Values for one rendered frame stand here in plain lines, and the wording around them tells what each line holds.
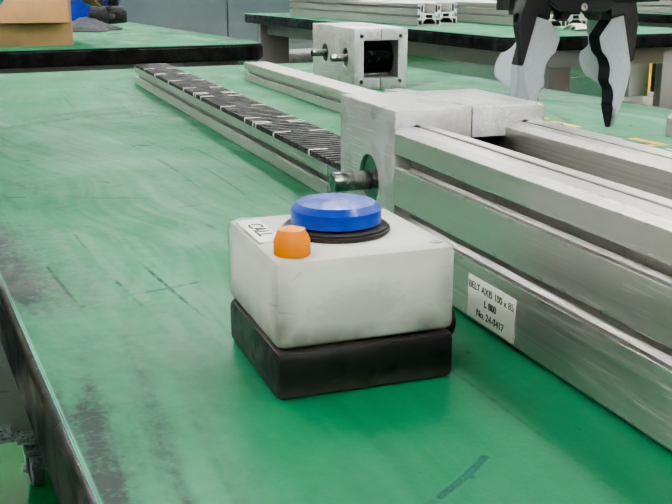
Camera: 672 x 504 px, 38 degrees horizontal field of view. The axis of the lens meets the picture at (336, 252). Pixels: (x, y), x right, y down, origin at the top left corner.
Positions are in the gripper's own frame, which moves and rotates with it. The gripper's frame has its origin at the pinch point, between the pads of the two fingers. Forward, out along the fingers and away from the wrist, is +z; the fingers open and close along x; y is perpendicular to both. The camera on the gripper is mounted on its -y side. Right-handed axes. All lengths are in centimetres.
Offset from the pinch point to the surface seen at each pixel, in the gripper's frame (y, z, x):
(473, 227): -28.1, 0.7, 24.1
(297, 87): 70, 4, 1
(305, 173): 7.2, 4.6, 21.0
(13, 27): 203, 1, 35
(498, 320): -31.1, 4.6, 24.1
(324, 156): 1.5, 2.2, 21.3
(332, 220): -32.0, -1.3, 32.9
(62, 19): 200, -1, 23
